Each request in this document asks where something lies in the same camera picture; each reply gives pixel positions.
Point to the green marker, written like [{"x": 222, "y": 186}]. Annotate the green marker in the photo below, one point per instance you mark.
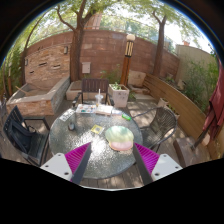
[{"x": 126, "y": 117}]

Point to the paint palette tray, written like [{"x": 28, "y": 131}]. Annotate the paint palette tray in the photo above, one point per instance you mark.
[{"x": 85, "y": 108}]

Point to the yellow green card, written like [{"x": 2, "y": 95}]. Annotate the yellow green card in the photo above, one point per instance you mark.
[{"x": 97, "y": 129}]

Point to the right tree trunk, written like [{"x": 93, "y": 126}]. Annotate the right tree trunk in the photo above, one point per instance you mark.
[{"x": 160, "y": 44}]

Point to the stone raised planter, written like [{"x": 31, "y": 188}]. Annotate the stone raised planter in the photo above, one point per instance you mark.
[{"x": 39, "y": 97}]

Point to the dark slatted chair back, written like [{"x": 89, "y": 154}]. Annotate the dark slatted chair back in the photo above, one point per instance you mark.
[{"x": 93, "y": 85}]

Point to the left tree trunk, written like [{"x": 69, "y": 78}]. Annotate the left tree trunk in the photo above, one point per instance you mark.
[{"x": 77, "y": 30}]

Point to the round glass patio table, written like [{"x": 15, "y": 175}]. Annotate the round glass patio table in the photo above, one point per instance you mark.
[{"x": 104, "y": 162}]

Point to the striped lamp post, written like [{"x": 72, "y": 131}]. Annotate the striped lamp post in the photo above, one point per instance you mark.
[{"x": 128, "y": 54}]

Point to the white square planter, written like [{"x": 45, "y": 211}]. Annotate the white square planter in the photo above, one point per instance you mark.
[{"x": 119, "y": 93}]

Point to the tree trunk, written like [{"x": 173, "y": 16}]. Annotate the tree trunk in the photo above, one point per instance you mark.
[
  {"x": 77, "y": 30},
  {"x": 160, "y": 44}
]

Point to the black patio chair left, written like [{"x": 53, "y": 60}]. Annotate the black patio chair left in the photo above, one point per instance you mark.
[{"x": 29, "y": 142}]

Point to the patterned card on table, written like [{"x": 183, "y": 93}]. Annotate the patterned card on table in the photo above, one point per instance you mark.
[{"x": 67, "y": 114}]

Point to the plastic cup with straw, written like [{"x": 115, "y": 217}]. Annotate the plastic cup with straw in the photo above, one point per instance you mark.
[{"x": 98, "y": 98}]

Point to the white wall box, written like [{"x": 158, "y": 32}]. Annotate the white wall box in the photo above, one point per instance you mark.
[{"x": 86, "y": 67}]

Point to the open book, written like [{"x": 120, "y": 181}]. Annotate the open book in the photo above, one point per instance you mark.
[{"x": 104, "y": 109}]

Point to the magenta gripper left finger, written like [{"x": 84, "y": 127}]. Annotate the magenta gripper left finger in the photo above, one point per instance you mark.
[{"x": 70, "y": 166}]

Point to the wooden bench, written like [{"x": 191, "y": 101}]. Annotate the wooden bench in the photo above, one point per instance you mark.
[{"x": 191, "y": 121}]

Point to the wicker patio chair right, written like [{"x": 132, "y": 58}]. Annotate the wicker patio chair right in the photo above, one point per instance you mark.
[{"x": 157, "y": 125}]

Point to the red folded umbrella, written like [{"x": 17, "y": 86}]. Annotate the red folded umbrella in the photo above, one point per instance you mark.
[{"x": 215, "y": 116}]

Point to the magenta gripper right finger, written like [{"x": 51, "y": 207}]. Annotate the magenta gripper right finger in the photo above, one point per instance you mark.
[{"x": 153, "y": 166}]

